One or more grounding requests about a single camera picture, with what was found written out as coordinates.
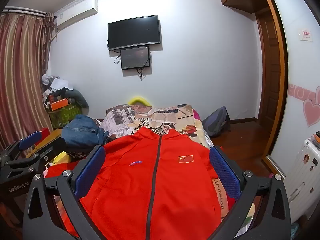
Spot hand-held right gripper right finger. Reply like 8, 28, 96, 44
209, 145, 292, 240

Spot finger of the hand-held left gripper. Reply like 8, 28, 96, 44
2, 131, 42, 161
5, 138, 67, 178

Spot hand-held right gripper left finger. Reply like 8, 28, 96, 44
22, 145, 108, 240

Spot red zip jacket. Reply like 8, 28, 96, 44
45, 127, 237, 240

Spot yellow box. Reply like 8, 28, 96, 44
34, 128, 63, 156

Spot red box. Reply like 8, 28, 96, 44
37, 127, 51, 142

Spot dark patterned cloth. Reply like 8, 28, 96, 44
66, 147, 91, 163

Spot blue jeans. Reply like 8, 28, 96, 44
61, 114, 111, 148

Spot green box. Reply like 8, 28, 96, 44
48, 105, 83, 131

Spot orange box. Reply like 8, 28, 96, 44
48, 98, 71, 111

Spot grey backpack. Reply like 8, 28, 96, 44
201, 106, 231, 138

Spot dark grey bag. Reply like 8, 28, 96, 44
65, 88, 90, 116

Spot striped brown curtain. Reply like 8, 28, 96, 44
0, 12, 55, 151

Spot crumpled white paper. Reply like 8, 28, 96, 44
41, 74, 70, 98

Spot white suitcase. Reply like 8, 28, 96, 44
284, 135, 320, 227

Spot printed blanket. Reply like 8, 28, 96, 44
99, 104, 256, 238

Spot yellow object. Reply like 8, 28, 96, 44
127, 95, 153, 107

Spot wooden door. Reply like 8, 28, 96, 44
255, 7, 280, 131

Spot small black monitor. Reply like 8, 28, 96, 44
120, 46, 151, 71

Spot curtain rod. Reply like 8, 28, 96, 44
1, 8, 48, 16

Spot white air conditioner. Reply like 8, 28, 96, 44
55, 0, 98, 31

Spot white heart-print wardrobe door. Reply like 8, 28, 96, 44
264, 0, 320, 180

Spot wooden frame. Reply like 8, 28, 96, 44
257, 0, 288, 179

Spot black wall television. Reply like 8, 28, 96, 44
107, 15, 161, 51

